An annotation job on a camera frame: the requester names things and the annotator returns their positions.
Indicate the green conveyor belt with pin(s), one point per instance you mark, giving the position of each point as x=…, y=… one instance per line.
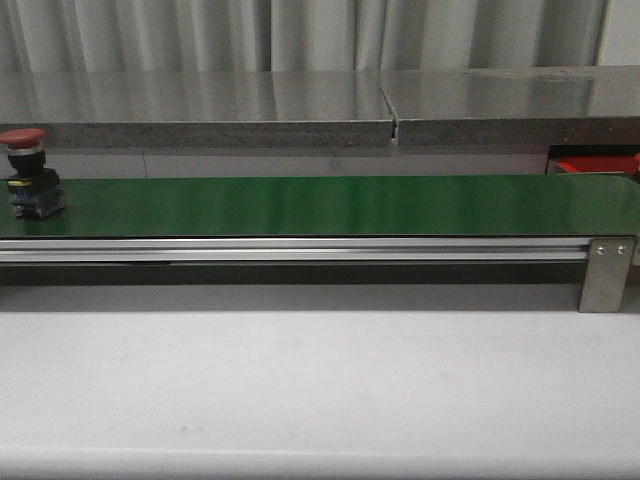
x=461, y=205

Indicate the grey stone slab left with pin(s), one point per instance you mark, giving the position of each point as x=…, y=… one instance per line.
x=175, y=110

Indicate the grey stone slab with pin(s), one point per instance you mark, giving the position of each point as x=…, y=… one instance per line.
x=537, y=106
x=175, y=110

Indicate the red plastic tray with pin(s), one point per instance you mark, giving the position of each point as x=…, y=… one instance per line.
x=622, y=164

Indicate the grey stone slab right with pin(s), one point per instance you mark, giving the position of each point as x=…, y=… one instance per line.
x=537, y=106

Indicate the white pleated curtain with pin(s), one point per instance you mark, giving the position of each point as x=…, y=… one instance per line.
x=204, y=36

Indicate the aluminium conveyor side rail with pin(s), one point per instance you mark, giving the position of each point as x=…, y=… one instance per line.
x=361, y=249

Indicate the steel conveyor support bracket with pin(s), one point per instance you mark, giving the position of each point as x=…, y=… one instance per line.
x=608, y=264

